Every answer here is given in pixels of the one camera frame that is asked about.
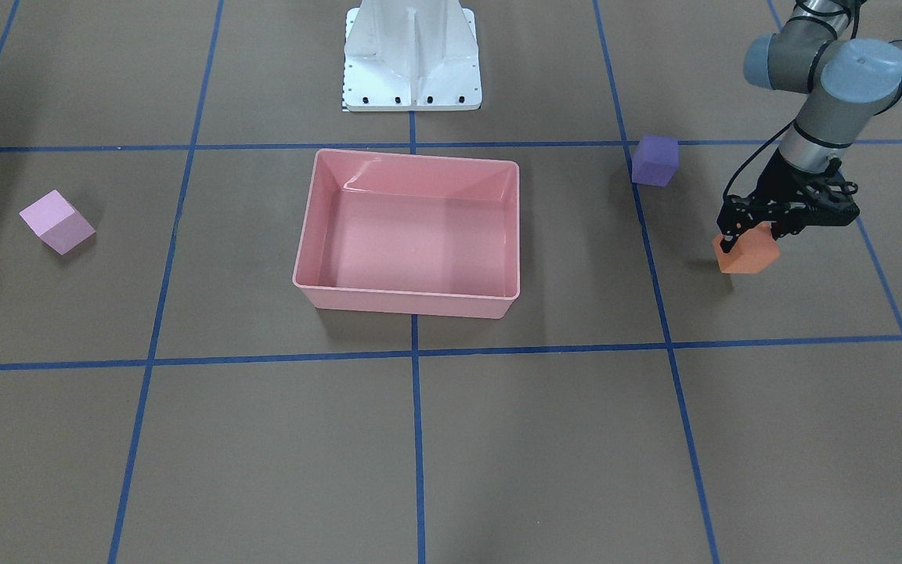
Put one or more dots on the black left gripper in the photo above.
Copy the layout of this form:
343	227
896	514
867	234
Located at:
773	186

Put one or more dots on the pink plastic bin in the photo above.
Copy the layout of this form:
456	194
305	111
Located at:
425	235

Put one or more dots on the purple foam cube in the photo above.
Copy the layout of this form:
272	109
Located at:
655	161

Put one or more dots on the pink foam cube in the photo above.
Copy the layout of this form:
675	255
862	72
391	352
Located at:
57	223

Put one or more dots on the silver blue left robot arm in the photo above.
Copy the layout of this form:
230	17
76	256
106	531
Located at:
847	80

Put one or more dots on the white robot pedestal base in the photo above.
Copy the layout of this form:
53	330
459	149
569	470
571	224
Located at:
403	56

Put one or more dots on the orange foam cube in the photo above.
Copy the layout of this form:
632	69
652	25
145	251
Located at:
754	251

